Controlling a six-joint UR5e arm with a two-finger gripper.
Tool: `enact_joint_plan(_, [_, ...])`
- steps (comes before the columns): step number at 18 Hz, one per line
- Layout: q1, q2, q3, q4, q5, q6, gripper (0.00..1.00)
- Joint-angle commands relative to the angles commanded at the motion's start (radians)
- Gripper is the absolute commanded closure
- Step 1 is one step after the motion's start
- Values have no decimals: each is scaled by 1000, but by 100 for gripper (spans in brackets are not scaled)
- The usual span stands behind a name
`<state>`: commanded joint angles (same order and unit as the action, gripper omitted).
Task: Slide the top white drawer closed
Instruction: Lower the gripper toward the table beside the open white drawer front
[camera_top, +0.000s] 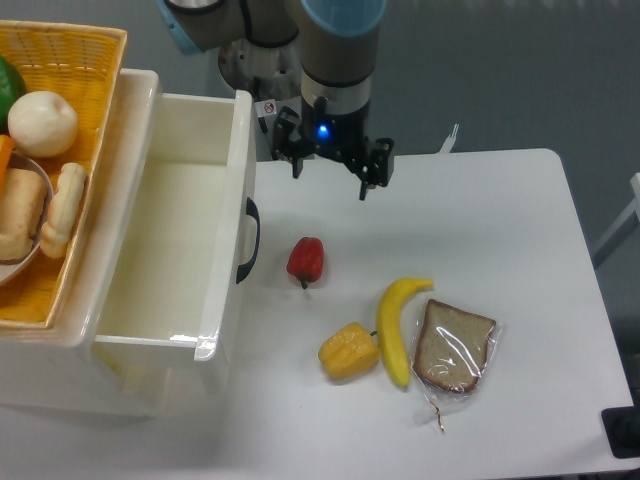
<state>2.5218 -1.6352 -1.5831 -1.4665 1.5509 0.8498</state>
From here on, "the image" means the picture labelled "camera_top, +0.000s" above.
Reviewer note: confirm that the white round onion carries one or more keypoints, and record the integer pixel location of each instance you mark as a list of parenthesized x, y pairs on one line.
[(42, 124)]

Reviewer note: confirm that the grey round plate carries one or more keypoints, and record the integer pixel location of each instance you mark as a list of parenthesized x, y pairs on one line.
[(10, 268)]

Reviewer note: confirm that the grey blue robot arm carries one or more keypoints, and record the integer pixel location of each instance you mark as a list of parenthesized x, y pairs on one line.
[(314, 59)]

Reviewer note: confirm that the white plastic fork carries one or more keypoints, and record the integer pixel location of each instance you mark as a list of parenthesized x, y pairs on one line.
[(450, 140)]

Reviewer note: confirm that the red bell pepper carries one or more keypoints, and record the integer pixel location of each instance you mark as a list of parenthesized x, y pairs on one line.
[(306, 261)]

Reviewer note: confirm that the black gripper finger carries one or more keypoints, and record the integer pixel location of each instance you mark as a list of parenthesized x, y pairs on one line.
[(289, 142), (372, 162)]

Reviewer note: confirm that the beige bread loaf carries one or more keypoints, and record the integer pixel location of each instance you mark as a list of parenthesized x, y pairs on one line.
[(22, 204)]

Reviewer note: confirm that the small twisted bread roll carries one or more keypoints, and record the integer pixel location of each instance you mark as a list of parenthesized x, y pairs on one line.
[(62, 211)]

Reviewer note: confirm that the yellow bell pepper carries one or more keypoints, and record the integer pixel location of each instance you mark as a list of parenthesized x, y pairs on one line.
[(349, 352)]

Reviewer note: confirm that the white drawer cabinet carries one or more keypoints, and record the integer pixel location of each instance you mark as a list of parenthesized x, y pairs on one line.
[(61, 367)]

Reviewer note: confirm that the white top drawer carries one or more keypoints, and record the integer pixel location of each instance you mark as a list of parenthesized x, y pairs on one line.
[(192, 237)]

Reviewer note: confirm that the white chair frame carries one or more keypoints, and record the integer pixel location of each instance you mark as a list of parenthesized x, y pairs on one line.
[(626, 222)]

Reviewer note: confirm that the black object at table edge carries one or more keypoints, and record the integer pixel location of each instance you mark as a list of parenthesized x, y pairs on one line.
[(622, 431)]

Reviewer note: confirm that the orange carrot piece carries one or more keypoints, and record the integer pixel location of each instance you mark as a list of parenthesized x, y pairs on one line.
[(7, 146)]

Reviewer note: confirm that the yellow banana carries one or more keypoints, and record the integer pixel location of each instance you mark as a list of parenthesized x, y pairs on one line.
[(388, 326)]

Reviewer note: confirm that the yellow wicker basket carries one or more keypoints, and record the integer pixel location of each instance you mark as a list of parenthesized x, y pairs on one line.
[(82, 64)]

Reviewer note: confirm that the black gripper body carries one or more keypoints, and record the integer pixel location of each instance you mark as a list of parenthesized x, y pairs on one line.
[(339, 137)]

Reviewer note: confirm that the green bell pepper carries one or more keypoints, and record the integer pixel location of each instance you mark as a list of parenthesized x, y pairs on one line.
[(12, 87)]

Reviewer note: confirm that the wrapped bread slice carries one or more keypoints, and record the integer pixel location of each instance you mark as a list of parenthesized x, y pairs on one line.
[(451, 353)]

